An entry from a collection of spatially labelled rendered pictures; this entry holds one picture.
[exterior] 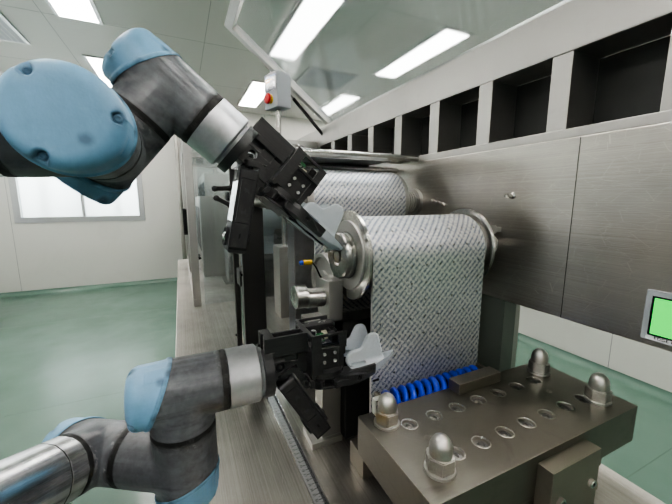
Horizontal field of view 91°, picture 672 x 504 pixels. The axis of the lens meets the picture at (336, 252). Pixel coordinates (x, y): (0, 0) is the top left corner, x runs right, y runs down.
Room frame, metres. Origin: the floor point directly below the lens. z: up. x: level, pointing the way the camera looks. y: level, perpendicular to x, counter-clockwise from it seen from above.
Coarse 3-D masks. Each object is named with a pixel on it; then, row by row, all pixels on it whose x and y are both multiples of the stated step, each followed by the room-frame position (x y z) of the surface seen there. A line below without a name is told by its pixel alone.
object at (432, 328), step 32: (384, 288) 0.50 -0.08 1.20; (416, 288) 0.52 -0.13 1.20; (448, 288) 0.55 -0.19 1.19; (480, 288) 0.59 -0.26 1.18; (384, 320) 0.50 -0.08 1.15; (416, 320) 0.53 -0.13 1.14; (448, 320) 0.56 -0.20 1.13; (416, 352) 0.53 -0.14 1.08; (448, 352) 0.56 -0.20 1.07; (384, 384) 0.50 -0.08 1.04
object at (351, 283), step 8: (344, 224) 0.55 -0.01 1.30; (352, 224) 0.52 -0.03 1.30; (336, 232) 0.57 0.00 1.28; (352, 232) 0.52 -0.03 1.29; (360, 240) 0.50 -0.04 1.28; (360, 248) 0.50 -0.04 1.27; (360, 256) 0.50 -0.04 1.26; (360, 264) 0.49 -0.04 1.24; (360, 272) 0.49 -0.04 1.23; (344, 280) 0.54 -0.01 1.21; (352, 280) 0.52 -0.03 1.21; (360, 280) 0.50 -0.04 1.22; (352, 288) 0.52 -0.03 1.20
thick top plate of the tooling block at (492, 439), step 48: (528, 384) 0.52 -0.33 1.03; (576, 384) 0.52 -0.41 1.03; (384, 432) 0.40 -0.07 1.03; (432, 432) 0.40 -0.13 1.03; (480, 432) 0.40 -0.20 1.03; (528, 432) 0.40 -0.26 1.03; (576, 432) 0.40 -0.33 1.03; (624, 432) 0.45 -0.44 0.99; (384, 480) 0.37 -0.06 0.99; (432, 480) 0.32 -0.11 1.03; (480, 480) 0.32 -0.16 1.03; (528, 480) 0.36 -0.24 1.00
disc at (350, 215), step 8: (344, 216) 0.55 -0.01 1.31; (352, 216) 0.53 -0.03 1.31; (360, 224) 0.50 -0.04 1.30; (344, 232) 0.55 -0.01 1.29; (360, 232) 0.50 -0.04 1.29; (368, 232) 0.49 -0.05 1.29; (368, 240) 0.48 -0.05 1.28; (368, 248) 0.48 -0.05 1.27; (368, 256) 0.48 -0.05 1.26; (368, 264) 0.48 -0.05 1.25; (368, 272) 0.48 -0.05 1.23; (368, 280) 0.48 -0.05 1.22; (344, 288) 0.55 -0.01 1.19; (360, 288) 0.50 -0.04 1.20; (352, 296) 0.52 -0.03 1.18; (360, 296) 0.50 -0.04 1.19
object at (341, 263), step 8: (344, 240) 0.51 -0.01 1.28; (352, 240) 0.52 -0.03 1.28; (344, 248) 0.51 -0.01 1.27; (352, 248) 0.51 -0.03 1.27; (328, 256) 0.56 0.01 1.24; (336, 256) 0.53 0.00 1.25; (344, 256) 0.51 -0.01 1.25; (352, 256) 0.50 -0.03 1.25; (336, 264) 0.54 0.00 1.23; (344, 264) 0.51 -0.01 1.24; (352, 264) 0.51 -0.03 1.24; (336, 272) 0.53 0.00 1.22; (344, 272) 0.51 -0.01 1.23; (352, 272) 0.51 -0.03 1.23
